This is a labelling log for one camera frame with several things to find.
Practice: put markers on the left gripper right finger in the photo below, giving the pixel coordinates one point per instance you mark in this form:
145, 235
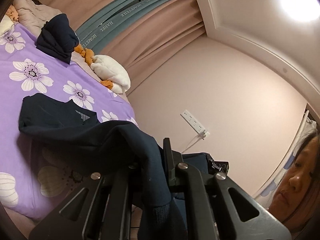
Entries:
187, 179

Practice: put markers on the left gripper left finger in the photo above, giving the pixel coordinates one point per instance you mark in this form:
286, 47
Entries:
109, 214

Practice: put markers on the dark navy large garment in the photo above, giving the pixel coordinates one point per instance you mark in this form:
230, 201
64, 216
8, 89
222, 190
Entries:
105, 142

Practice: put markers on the folded navy clothes stack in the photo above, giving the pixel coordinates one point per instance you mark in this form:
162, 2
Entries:
57, 39

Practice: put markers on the purple floral bed cover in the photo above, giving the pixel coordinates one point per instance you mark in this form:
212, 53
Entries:
32, 181

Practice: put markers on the person head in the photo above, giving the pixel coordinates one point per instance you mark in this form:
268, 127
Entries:
296, 199

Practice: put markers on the white plush blanket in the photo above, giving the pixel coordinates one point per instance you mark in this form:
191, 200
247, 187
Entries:
108, 69

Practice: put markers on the pink curtain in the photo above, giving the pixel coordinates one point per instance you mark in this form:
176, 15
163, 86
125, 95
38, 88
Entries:
143, 46

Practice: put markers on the orange cloth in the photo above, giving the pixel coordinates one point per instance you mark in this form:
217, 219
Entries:
83, 57

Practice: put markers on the grey-green lettered curtain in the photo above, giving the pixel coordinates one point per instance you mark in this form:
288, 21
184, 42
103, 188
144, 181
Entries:
101, 28

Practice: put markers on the ceiling light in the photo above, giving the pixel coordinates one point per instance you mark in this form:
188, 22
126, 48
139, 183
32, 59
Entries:
300, 11

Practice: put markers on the beige folded quilt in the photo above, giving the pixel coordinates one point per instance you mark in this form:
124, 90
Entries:
33, 16

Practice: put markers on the white wall power strip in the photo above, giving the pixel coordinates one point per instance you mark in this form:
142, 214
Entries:
195, 124

